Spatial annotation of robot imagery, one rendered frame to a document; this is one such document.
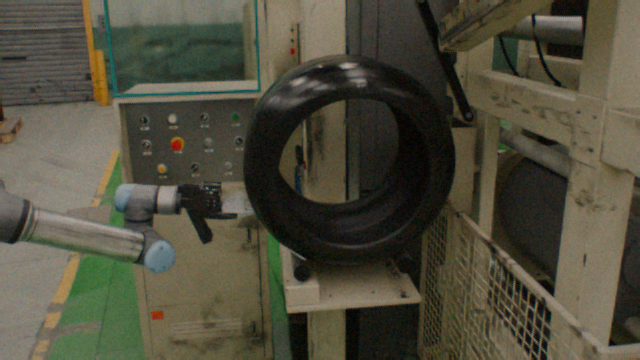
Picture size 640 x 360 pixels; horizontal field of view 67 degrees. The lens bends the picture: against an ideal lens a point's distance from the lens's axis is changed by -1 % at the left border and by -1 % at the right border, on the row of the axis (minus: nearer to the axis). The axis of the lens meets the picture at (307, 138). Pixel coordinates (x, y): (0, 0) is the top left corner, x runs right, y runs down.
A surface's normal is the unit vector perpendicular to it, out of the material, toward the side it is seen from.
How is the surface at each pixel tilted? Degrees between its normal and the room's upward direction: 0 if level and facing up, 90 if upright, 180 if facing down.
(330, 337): 90
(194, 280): 91
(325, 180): 90
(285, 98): 56
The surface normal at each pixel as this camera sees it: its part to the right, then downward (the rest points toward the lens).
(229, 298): 0.10, 0.24
